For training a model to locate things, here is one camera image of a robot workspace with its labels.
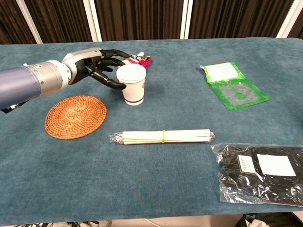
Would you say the black bag under table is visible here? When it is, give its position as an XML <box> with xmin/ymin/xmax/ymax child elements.
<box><xmin>239</xmin><ymin>211</ymin><xmax>303</xmax><ymax>227</ymax></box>

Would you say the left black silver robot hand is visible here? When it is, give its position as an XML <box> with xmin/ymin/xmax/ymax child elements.
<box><xmin>61</xmin><ymin>47</ymin><xmax>130</xmax><ymax>90</ymax></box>

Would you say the white paper cup with lid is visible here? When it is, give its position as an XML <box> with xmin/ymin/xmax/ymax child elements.
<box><xmin>116</xmin><ymin>63</ymin><xmax>147</xmax><ymax>106</ymax></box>

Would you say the green plastic refill pouch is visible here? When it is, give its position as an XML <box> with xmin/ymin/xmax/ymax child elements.
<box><xmin>199</xmin><ymin>61</ymin><xmax>271</xmax><ymax>111</ymax></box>

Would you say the red crumpled drink pouch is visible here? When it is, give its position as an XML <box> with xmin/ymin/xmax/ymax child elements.
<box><xmin>122</xmin><ymin>51</ymin><xmax>152</xmax><ymax>69</ymax></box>

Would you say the teal velvet tablecloth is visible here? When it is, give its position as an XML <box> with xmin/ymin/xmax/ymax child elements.
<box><xmin>0</xmin><ymin>37</ymin><xmax>303</xmax><ymax>227</ymax></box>

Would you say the bundle of wrapped white chopsticks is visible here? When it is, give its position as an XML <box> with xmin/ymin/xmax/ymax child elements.
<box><xmin>108</xmin><ymin>129</ymin><xmax>215</xmax><ymax>145</ymax></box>

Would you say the dark slatted partition screen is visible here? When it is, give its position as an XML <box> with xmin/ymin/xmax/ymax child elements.
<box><xmin>0</xmin><ymin>0</ymin><xmax>303</xmax><ymax>45</ymax></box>

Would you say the round woven rattan coaster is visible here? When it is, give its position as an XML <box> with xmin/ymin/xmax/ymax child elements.
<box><xmin>45</xmin><ymin>95</ymin><xmax>107</xmax><ymax>140</ymax></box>

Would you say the black garment in clear bag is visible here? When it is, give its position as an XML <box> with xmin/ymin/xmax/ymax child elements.
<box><xmin>211</xmin><ymin>142</ymin><xmax>303</xmax><ymax>208</ymax></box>

